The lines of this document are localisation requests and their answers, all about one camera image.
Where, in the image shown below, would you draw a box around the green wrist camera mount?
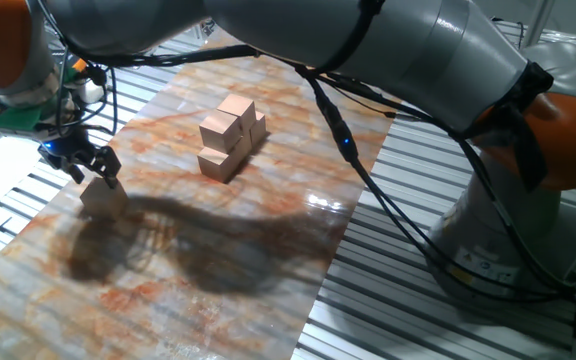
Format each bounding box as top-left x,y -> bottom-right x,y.
0,63 -> 80,133

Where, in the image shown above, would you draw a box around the white computer mouse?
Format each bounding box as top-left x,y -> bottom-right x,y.
76,79 -> 107,105

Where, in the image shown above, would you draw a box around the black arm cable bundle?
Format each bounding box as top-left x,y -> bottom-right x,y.
35,0 -> 576,304

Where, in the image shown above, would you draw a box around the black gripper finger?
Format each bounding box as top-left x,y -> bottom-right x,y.
91,144 -> 123,191
65,160 -> 87,186

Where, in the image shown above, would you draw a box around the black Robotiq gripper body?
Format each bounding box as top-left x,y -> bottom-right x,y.
37,127 -> 98,172

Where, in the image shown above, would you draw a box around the aluminium frame beam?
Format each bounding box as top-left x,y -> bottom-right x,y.
521,0 -> 555,50

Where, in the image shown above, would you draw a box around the wooden cube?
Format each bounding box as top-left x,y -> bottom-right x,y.
198,109 -> 244,155
249,111 -> 269,147
216,93 -> 258,132
196,145 -> 240,184
79,177 -> 130,223
232,134 -> 254,164

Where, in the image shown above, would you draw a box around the orange marble pattern mat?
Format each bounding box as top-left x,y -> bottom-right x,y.
0,27 -> 399,360

